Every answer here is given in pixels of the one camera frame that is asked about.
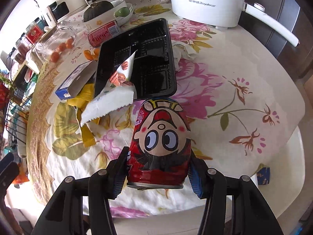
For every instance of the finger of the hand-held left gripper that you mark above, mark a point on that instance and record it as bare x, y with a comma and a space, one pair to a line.
8, 172

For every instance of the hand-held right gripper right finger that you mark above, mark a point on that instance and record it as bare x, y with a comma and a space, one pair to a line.
195, 181

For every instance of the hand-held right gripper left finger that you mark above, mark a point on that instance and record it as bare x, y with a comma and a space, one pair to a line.
119, 173

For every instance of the red cartoon face can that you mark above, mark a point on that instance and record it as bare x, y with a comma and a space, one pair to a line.
159, 137

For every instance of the white printed snack wrapper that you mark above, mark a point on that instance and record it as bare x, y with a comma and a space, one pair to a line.
110, 102

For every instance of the white tissue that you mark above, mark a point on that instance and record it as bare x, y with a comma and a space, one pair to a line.
185, 50

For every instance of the blue patterned packet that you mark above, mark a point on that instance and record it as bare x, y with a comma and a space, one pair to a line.
263, 176

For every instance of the floral tablecloth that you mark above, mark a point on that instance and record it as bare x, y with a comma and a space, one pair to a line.
220, 98

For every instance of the yellow snack wrapper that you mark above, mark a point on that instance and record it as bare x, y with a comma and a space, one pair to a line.
85, 93

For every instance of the blue and white carton box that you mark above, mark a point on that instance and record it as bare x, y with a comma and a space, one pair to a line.
78, 78

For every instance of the orange peel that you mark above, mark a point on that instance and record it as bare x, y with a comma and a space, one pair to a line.
91, 55

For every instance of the black plastic food tray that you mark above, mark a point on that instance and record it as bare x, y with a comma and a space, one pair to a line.
151, 53

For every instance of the small orange fruit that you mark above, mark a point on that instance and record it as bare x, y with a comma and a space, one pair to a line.
54, 56
61, 47
69, 43

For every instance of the red packet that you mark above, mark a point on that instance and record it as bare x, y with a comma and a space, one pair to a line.
33, 34

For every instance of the red can with text label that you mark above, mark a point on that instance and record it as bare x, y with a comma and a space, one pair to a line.
102, 33

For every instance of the glass jar with wooden lid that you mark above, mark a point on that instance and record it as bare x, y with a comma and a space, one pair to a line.
56, 38

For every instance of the white oval dish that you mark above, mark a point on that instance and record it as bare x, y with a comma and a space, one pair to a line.
94, 25

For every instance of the stack of white plates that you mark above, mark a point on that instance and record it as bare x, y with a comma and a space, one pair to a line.
127, 17

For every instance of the small green ceramic piece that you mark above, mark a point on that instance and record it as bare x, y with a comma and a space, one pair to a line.
121, 12

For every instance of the dark green pumpkin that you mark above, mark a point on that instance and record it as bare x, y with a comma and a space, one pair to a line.
97, 11

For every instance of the white electric cooking pot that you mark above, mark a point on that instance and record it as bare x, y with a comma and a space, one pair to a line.
207, 2

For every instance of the grey refrigerator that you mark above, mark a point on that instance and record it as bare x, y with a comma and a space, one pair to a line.
281, 9

